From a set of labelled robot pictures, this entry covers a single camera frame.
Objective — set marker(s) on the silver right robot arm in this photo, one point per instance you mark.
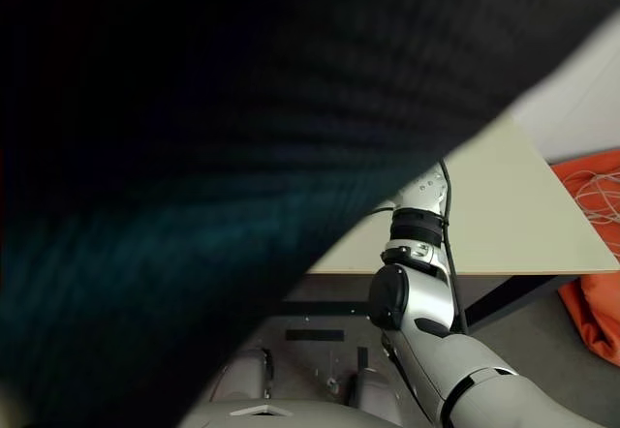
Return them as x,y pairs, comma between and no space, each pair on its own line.
428,302

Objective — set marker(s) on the black ribbed fabric cover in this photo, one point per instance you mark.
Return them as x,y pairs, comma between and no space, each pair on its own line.
194,157

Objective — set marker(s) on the long black tape strip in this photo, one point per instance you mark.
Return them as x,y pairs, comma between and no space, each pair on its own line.
315,336

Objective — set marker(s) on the short black tape strip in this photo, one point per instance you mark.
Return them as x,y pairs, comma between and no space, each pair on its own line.
362,356

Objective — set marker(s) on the grey left robot leg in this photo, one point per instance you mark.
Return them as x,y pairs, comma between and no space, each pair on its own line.
244,379

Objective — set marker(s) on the grey robot leg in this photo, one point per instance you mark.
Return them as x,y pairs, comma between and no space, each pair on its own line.
244,379
370,389

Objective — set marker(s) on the grey right robot leg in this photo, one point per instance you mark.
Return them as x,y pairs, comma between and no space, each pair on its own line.
370,389

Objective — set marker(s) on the silver robot torso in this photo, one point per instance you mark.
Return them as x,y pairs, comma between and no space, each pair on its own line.
290,416

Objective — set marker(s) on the orange beanbag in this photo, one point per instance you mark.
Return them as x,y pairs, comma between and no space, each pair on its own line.
598,312

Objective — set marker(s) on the black table frame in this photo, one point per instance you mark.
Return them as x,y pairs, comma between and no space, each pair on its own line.
329,309

